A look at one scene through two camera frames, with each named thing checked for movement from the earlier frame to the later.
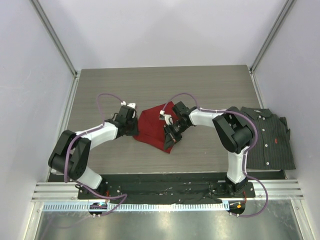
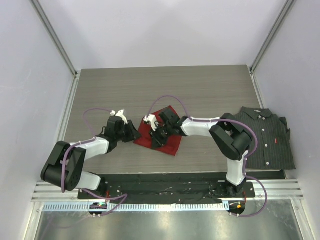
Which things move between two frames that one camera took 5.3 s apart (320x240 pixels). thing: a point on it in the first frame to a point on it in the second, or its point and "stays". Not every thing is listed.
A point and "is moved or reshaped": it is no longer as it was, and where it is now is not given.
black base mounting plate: x=170 y=188 stays
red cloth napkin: x=150 y=129 is moved or reshaped
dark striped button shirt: x=273 y=149 stays
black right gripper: x=170 y=136 to x=157 y=141
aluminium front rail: x=278 y=190 stays
